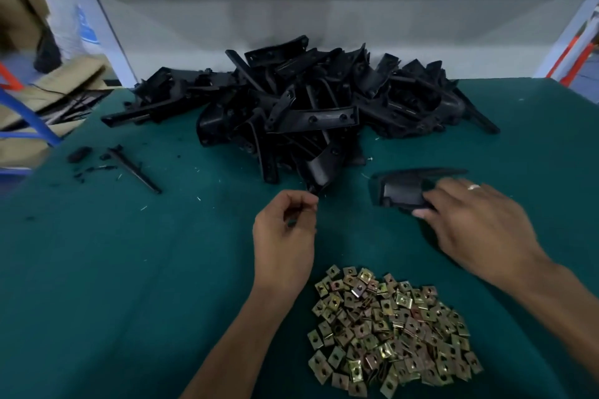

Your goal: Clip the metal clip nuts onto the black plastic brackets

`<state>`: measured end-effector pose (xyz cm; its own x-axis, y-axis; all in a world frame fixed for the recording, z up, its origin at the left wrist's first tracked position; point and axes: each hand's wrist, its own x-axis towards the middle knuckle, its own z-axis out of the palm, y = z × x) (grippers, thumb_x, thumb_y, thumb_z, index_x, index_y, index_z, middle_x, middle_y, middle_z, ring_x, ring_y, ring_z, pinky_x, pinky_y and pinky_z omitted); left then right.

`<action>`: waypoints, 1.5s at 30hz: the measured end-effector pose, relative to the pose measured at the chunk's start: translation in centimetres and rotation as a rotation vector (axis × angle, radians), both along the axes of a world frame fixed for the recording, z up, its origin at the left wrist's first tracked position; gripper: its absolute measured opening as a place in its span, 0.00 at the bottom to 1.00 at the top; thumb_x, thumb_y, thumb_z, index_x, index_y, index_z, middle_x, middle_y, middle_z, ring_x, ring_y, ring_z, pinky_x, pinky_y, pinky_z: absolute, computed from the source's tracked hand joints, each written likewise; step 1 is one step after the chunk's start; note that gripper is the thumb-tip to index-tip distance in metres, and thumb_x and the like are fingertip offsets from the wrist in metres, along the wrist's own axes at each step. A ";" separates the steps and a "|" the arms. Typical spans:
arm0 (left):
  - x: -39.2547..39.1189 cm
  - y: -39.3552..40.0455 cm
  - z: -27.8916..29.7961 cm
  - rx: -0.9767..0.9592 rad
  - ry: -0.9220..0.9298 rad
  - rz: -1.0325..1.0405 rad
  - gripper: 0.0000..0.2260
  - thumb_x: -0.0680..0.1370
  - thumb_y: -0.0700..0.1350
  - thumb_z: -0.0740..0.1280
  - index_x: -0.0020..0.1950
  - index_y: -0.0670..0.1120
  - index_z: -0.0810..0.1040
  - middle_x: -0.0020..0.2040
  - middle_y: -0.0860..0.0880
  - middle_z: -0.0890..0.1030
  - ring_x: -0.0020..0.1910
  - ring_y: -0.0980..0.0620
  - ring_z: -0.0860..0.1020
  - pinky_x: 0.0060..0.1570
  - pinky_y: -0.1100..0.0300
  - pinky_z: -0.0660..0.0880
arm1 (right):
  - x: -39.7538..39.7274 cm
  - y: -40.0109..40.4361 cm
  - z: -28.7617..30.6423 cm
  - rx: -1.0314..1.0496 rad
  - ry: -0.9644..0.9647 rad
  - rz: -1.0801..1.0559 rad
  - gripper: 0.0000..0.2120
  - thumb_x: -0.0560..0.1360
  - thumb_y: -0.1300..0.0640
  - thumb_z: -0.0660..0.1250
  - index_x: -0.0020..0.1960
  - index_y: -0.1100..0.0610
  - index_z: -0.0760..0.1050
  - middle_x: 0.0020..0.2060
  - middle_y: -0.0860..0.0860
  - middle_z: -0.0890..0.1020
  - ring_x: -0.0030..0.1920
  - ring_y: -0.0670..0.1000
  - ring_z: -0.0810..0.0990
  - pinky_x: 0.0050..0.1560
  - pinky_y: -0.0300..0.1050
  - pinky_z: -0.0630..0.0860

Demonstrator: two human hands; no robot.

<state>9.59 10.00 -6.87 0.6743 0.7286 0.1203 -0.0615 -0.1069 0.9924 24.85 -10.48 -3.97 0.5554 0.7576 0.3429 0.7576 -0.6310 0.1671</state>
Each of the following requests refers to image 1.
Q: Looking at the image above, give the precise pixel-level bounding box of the person's left forearm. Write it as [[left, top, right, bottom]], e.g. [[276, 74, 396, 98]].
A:
[[182, 286, 301, 399]]

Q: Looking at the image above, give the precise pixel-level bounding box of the green table cloth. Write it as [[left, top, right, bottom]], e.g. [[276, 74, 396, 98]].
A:
[[0, 76, 599, 399]]

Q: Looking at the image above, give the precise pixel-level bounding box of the white metal rack frame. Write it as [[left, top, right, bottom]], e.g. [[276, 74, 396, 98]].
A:
[[533, 0, 599, 82]]

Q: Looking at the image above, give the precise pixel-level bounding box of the person's left hand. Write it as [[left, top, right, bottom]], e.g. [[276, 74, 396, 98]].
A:
[[253, 190, 320, 309]]

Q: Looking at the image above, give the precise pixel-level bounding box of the white metal post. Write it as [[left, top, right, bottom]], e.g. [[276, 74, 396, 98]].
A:
[[70, 0, 137, 87]]

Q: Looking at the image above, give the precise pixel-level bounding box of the pile of black plastic brackets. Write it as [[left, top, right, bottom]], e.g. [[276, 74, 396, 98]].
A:
[[101, 36, 500, 194]]

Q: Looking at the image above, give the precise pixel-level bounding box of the brown cardboard piece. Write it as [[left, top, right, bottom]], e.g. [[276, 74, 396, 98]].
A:
[[0, 57, 109, 166]]

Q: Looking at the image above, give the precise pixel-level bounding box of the person's right hand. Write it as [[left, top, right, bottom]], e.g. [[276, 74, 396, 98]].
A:
[[412, 177, 553, 292]]

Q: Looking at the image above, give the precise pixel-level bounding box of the small black plastic scrap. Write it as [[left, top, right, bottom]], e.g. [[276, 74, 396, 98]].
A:
[[67, 146, 95, 164]]

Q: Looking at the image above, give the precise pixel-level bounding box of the pile of brass clip nuts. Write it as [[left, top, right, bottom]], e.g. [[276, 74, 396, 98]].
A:
[[307, 265, 485, 399]]

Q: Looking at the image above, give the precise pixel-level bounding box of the blue metal frame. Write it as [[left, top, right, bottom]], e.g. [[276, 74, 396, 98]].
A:
[[0, 85, 62, 177]]

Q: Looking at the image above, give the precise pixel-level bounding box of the thin black plastic strip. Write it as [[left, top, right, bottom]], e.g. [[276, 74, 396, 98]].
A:
[[105, 144, 162, 195]]

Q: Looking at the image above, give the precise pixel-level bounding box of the black bag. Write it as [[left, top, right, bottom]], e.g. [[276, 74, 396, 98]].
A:
[[32, 24, 62, 74]]

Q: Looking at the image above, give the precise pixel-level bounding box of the white printed sack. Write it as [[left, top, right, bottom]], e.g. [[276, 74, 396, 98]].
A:
[[47, 0, 102, 59]]

